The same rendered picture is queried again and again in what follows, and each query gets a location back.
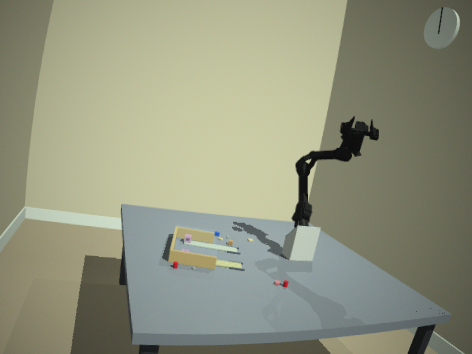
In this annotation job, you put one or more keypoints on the pale yellow flat strip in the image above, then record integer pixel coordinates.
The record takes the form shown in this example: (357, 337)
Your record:
(227, 264)

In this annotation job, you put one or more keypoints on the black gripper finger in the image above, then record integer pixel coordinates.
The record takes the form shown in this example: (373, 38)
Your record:
(372, 129)
(348, 125)

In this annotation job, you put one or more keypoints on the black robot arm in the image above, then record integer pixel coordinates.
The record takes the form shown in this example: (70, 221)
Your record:
(303, 209)

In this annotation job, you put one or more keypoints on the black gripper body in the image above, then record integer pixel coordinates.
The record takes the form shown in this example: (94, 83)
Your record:
(358, 134)

